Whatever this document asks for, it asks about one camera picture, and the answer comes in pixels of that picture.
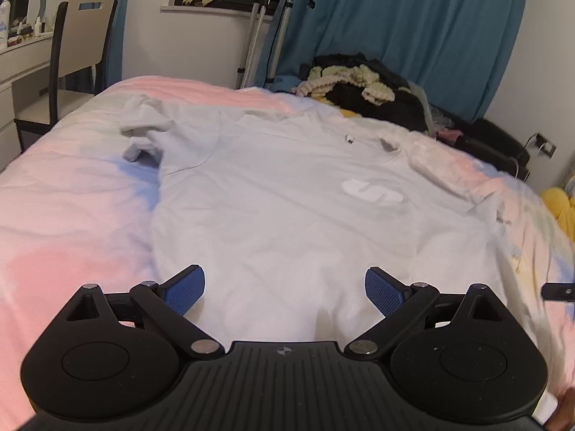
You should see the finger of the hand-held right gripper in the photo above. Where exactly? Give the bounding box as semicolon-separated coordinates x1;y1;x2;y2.
541;281;575;301

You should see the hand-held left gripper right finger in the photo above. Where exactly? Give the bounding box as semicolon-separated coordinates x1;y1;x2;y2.
344;267;505;357

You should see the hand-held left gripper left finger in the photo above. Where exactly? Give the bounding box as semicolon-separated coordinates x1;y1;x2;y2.
66;264;226;360

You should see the light grey t-shirt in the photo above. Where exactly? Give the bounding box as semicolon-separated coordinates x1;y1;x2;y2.
119;94;546;369

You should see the pile of dark clothes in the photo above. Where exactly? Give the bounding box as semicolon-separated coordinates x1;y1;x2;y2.
299;53;450;134

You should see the yellow cloth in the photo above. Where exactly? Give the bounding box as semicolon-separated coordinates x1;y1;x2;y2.
540;186;575;231

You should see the pastel tie-dye bed blanket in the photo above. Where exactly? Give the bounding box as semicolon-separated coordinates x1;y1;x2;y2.
0;76;575;429

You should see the black bag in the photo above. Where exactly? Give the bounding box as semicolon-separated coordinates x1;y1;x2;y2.
454;118;532;177

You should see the cream knitted plush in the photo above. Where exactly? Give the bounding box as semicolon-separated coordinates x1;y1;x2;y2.
292;65;397;105

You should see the wide blue curtain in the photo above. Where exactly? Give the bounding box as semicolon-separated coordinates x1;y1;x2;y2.
263;0;532;123

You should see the white desk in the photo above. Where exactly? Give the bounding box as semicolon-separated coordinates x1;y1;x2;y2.
0;31;57;172

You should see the beige and black chair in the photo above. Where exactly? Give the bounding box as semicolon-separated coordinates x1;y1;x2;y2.
13;0;118;153

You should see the garment steamer stand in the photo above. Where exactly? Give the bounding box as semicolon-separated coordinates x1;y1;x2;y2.
235;0;316;91

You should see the white bottle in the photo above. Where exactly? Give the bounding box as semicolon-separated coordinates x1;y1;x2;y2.
0;0;11;53

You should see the wall socket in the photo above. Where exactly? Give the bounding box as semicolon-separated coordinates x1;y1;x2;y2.
525;132;558;158

